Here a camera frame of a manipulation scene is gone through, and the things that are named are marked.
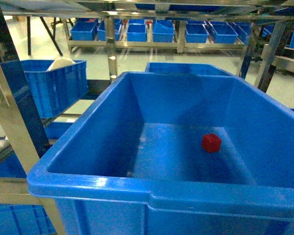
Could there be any red magnetic block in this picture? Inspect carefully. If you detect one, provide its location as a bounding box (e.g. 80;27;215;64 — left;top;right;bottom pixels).
201;133;222;153

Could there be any blue bin with white item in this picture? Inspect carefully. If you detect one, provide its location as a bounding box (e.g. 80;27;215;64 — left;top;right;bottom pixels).
0;60;88;118

